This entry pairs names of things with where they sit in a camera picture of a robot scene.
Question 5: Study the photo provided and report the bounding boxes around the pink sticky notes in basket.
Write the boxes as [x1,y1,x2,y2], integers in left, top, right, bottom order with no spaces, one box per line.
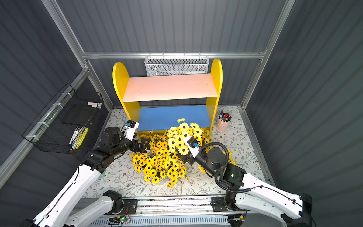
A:
[88,102,102,109]

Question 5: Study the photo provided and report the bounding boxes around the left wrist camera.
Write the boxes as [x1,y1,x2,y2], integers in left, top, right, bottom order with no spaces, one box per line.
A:
[125,120,139,141]

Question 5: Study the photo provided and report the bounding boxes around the white wire wall basket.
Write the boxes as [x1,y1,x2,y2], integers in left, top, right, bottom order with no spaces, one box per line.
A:
[144,56,209,76]

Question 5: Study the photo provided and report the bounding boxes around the black wire wall basket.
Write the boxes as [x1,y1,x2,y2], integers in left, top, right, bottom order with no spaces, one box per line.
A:
[22,83,108,154]

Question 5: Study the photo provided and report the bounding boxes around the pink pen cup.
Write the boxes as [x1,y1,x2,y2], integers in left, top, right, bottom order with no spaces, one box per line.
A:
[216,110,232,131]

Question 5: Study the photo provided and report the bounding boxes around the shelf pot two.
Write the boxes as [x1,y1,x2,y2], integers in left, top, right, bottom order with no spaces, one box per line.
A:
[146,145,173,170]
[131,153,154,173]

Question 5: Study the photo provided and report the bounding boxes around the shelf pot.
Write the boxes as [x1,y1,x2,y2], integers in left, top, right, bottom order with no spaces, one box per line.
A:
[167,118,203,156]
[166,163,187,188]

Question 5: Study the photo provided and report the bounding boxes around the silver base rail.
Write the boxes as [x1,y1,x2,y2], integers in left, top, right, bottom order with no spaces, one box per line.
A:
[76,194,287,219]

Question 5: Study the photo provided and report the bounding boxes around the small green circuit board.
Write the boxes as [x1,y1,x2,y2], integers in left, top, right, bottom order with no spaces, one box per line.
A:
[108,216,131,227]

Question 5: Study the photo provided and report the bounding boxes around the yellow wooden shelf unit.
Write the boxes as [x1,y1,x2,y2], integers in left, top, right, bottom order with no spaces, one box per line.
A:
[112,59,223,135]

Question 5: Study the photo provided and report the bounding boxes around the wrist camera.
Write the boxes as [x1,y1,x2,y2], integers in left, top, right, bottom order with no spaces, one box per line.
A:
[125,120,139,141]
[184,136,199,158]

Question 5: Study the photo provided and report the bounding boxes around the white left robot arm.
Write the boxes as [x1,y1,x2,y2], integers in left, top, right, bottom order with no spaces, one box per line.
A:
[21,120,150,227]

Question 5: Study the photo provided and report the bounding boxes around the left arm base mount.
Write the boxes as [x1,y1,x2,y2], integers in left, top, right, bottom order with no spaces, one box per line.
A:
[104,198,138,216]

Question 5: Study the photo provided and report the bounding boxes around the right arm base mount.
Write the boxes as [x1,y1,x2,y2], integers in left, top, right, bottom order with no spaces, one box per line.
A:
[210,196,248,212]

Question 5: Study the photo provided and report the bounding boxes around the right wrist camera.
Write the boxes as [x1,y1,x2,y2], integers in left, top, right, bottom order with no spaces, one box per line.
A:
[184,136,199,158]

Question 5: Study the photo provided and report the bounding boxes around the yellow marker in basket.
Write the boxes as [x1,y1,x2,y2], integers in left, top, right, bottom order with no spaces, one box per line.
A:
[72,127,89,149]

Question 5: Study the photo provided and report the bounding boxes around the white marker in basket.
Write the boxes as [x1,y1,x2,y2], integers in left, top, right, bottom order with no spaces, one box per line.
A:
[69,128,80,144]

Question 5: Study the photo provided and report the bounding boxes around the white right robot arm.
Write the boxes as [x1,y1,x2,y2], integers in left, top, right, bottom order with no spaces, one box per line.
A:
[183,137,317,227]

